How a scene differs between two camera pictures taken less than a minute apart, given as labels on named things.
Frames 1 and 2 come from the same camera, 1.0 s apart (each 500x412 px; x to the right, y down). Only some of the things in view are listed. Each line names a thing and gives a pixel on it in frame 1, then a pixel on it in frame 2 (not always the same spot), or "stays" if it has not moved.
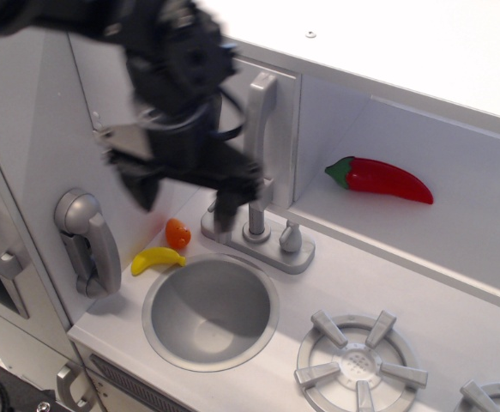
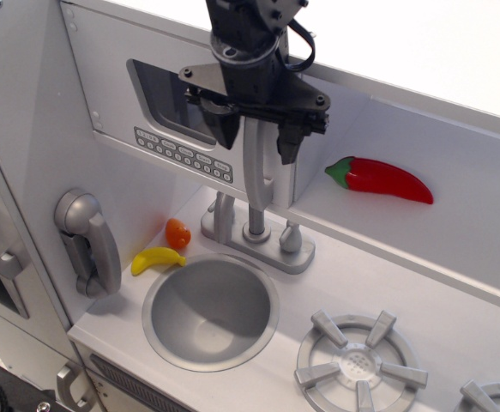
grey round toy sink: (210, 312) stays
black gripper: (178, 81) → (255, 77)
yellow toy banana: (153, 256) stays
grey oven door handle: (68, 372) stays
